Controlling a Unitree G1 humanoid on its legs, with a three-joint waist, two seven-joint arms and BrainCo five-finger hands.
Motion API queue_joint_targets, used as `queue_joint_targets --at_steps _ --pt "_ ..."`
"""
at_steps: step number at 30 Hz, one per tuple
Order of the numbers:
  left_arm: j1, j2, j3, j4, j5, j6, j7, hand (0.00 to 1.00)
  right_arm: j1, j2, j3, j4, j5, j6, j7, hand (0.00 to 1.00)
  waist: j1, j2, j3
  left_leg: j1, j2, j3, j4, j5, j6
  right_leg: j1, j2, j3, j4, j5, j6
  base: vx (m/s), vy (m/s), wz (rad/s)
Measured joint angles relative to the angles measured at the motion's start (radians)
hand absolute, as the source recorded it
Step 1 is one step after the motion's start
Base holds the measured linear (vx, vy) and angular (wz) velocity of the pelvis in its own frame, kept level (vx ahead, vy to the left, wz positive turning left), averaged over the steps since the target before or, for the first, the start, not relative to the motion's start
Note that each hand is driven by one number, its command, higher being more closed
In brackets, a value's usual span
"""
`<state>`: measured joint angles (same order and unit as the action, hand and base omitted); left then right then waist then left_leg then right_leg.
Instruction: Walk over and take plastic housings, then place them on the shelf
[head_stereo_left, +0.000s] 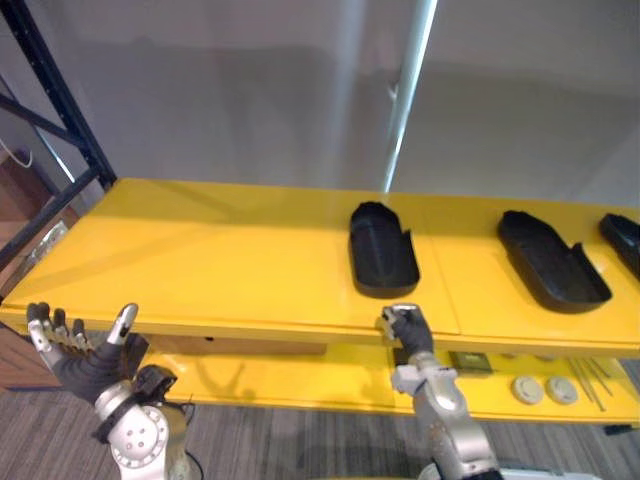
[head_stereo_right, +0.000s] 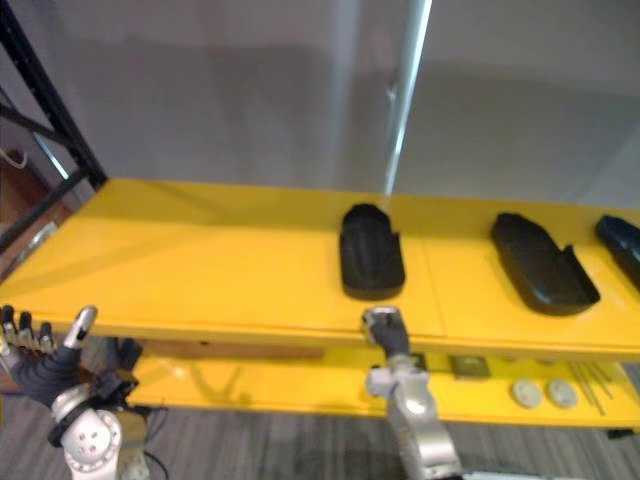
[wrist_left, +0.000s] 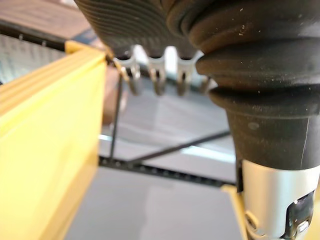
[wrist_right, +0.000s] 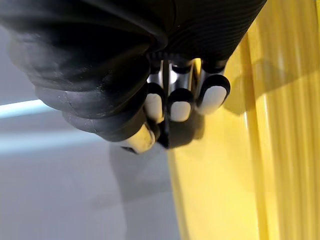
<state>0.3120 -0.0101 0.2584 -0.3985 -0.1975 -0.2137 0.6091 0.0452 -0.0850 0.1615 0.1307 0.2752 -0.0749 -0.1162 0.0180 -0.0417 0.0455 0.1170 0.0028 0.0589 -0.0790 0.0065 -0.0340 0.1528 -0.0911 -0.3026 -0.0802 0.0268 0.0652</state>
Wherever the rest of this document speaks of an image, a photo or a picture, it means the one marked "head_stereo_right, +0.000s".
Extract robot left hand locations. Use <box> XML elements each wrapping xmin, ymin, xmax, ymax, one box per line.
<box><xmin>0</xmin><ymin>304</ymin><xmax>99</xmax><ymax>409</ymax></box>

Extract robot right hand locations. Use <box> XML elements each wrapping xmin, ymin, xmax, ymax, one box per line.
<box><xmin>361</xmin><ymin>304</ymin><xmax>412</xmax><ymax>360</ymax></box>

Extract black plastic housing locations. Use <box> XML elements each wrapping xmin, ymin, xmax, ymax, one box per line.
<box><xmin>339</xmin><ymin>202</ymin><xmax>406</xmax><ymax>302</ymax></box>
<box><xmin>594</xmin><ymin>214</ymin><xmax>640</xmax><ymax>295</ymax></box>
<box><xmin>488</xmin><ymin>212</ymin><xmax>601</xmax><ymax>317</ymax></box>

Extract yellow shelf board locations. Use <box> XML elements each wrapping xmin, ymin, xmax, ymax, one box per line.
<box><xmin>127</xmin><ymin>349</ymin><xmax>640</xmax><ymax>430</ymax></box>
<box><xmin>0</xmin><ymin>177</ymin><xmax>640</xmax><ymax>362</ymax></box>

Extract small grey square block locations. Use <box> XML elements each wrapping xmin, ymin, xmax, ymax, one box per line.
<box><xmin>452</xmin><ymin>355</ymin><xmax>490</xmax><ymax>381</ymax></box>

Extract round white disc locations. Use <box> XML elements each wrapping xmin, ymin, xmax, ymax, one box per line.
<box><xmin>546</xmin><ymin>378</ymin><xmax>579</xmax><ymax>407</ymax></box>
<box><xmin>511</xmin><ymin>379</ymin><xmax>544</xmax><ymax>409</ymax></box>

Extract wooden strip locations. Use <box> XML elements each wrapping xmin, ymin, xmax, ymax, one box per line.
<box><xmin>134</xmin><ymin>340</ymin><xmax>325</xmax><ymax>361</ymax></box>

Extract thin metal rods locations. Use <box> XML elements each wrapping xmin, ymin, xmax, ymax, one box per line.
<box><xmin>568</xmin><ymin>363</ymin><xmax>621</xmax><ymax>415</ymax></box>

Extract silver vertical pole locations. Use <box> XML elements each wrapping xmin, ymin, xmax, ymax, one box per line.
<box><xmin>383</xmin><ymin>0</ymin><xmax>434</xmax><ymax>199</ymax></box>

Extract black metal shelf frame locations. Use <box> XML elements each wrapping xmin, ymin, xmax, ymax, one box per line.
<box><xmin>0</xmin><ymin>0</ymin><xmax>108</xmax><ymax>254</ymax></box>

